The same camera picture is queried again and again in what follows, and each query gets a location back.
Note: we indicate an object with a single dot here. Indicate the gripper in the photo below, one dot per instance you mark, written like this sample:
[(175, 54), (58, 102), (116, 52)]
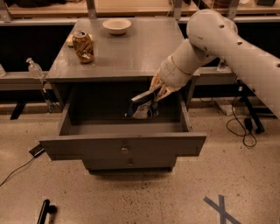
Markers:
[(168, 73)]

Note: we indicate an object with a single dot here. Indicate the blue chip bag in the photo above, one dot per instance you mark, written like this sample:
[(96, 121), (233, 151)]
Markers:
[(143, 107)]

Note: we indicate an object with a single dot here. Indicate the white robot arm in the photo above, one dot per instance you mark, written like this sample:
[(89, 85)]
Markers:
[(210, 36)]

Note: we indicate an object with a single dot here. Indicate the gray cabinet counter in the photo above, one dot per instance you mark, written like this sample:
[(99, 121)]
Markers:
[(134, 55)]

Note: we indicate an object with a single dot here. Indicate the round metal drawer knob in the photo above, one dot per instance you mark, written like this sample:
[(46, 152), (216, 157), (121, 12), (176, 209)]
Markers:
[(125, 150)]

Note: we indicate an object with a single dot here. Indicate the gray open top drawer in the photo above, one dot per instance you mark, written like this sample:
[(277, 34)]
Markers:
[(94, 126)]

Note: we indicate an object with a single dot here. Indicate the gray lower drawer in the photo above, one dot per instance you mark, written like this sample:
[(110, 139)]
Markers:
[(130, 163)]

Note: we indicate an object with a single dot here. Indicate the clear water bottle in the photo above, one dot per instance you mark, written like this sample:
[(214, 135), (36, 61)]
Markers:
[(222, 65)]

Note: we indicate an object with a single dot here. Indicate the white ceramic bowl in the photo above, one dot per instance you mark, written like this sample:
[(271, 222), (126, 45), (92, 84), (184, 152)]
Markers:
[(117, 26)]

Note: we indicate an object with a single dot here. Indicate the brown soda can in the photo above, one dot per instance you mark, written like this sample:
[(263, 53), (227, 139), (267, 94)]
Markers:
[(83, 47)]

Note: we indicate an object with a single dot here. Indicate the left clear pump bottle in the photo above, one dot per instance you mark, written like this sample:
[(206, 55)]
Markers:
[(35, 69)]

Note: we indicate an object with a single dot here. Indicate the black power adapter left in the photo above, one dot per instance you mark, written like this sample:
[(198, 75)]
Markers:
[(37, 151)]

